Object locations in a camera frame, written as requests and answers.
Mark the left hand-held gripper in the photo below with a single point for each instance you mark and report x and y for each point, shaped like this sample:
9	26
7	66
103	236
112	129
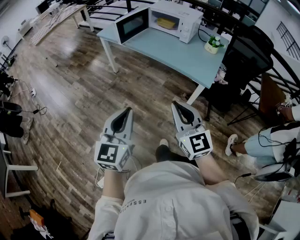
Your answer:
107	153

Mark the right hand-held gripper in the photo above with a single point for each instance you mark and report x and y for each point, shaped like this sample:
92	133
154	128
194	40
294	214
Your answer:
199	143

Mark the orange box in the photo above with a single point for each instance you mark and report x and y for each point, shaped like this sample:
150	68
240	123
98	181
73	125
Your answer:
36	216

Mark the person's left forearm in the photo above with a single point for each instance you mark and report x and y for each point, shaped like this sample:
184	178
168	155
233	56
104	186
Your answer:
113	184

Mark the white power strip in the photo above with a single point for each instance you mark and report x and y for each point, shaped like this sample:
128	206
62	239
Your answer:
33	92

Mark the black office chair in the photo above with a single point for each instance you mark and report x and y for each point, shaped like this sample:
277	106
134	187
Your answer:
248	54

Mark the white frame stool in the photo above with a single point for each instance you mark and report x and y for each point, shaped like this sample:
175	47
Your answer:
7	167

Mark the wooden table white legs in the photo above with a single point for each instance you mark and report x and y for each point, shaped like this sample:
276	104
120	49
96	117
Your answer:
58	17

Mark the light blue table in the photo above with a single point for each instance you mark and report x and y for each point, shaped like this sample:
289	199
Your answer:
168	52

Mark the small potted plant white pot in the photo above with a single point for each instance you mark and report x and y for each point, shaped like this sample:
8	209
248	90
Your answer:
213	44

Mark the black floor fan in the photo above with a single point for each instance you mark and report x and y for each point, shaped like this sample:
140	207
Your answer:
10	108

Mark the person's right forearm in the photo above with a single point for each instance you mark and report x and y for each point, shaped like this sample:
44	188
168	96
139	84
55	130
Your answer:
212	168

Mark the white standing fan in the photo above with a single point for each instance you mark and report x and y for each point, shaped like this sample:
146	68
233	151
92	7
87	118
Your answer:
4	41

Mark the brown wooden desk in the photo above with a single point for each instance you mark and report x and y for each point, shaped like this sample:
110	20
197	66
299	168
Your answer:
273	98

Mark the black bag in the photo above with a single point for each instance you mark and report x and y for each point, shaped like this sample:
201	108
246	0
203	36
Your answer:
54	225

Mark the yellow plate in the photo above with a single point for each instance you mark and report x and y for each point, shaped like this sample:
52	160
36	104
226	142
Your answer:
166	23

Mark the person's white shoe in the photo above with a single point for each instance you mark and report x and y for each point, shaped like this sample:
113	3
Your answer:
163	142
230	144

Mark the white microwave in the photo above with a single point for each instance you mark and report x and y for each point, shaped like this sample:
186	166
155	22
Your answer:
187	14

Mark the pale plush bag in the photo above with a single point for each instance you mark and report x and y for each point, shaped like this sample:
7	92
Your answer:
220	76

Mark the person's white shirt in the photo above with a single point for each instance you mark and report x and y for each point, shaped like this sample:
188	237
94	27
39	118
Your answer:
168	206

